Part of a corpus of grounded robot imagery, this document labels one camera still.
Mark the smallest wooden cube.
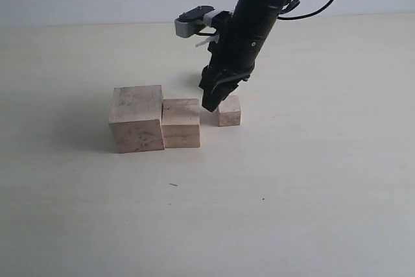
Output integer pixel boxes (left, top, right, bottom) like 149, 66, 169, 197
216, 95, 241, 126

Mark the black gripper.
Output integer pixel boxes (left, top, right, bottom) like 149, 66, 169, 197
198, 0, 289, 111

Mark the black cable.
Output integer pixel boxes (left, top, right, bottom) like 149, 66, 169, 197
277, 0, 340, 20

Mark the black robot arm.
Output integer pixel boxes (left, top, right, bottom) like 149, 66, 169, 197
198, 0, 298, 112

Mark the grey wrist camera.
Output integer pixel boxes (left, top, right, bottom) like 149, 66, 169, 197
174, 5, 231, 38

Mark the second largest wooden cube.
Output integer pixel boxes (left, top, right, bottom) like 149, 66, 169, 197
161, 99, 201, 149

